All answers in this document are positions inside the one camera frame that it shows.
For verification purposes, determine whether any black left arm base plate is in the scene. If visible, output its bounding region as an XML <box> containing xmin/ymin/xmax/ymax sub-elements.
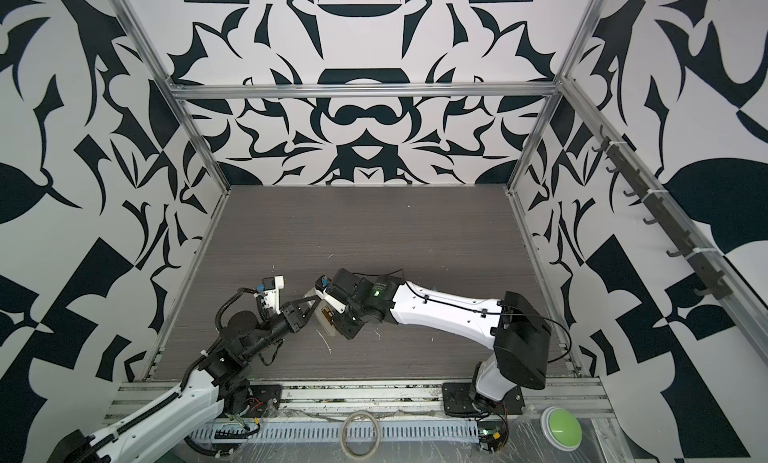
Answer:
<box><xmin>237</xmin><ymin>384</ymin><xmax>283</xmax><ymax>418</ymax></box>

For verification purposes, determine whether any white slotted cable duct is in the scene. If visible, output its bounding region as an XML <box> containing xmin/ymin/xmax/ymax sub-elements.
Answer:
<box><xmin>190</xmin><ymin>419</ymin><xmax>479</xmax><ymax>445</ymax></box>

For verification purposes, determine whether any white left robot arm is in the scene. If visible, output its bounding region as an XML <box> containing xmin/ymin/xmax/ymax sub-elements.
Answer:
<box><xmin>48</xmin><ymin>296</ymin><xmax>321</xmax><ymax>462</ymax></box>

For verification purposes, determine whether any small green circuit board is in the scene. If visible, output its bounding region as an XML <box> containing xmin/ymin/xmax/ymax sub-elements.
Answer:
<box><xmin>478</xmin><ymin>419</ymin><xmax>509</xmax><ymax>453</ymax></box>

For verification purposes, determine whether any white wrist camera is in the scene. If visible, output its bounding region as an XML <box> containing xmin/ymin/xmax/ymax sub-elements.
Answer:
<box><xmin>315</xmin><ymin>275</ymin><xmax>347</xmax><ymax>314</ymax></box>
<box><xmin>256</xmin><ymin>275</ymin><xmax>285</xmax><ymax>316</ymax></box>

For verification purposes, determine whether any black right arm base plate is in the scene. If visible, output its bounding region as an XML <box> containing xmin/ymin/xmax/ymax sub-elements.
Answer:
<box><xmin>441</xmin><ymin>382</ymin><xmax>525</xmax><ymax>418</ymax></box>

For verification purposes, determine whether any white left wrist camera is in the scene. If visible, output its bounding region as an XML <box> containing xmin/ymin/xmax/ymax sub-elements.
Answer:
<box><xmin>256</xmin><ymin>275</ymin><xmax>285</xmax><ymax>316</ymax></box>

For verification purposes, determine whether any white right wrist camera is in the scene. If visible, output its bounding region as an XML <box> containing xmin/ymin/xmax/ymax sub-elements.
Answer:
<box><xmin>315</xmin><ymin>275</ymin><xmax>347</xmax><ymax>314</ymax></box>

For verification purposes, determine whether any white remote control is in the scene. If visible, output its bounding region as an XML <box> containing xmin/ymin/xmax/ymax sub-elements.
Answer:
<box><xmin>305</xmin><ymin>290</ymin><xmax>337</xmax><ymax>337</ymax></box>

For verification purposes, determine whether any aluminium enclosure frame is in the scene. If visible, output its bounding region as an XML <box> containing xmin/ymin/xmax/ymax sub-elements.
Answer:
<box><xmin>107</xmin><ymin>0</ymin><xmax>767</xmax><ymax>358</ymax></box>

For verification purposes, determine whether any green push button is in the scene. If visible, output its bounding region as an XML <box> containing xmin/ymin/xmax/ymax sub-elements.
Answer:
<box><xmin>540</xmin><ymin>406</ymin><xmax>583</xmax><ymax>452</ymax></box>

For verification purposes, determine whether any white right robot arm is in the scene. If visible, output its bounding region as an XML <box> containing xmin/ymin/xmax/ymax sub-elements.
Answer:
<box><xmin>315</xmin><ymin>269</ymin><xmax>554</xmax><ymax>403</ymax></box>

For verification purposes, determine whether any clear tape roll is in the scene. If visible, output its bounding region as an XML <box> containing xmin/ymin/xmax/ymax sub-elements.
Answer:
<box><xmin>339</xmin><ymin>411</ymin><xmax>383</xmax><ymax>461</ymax></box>

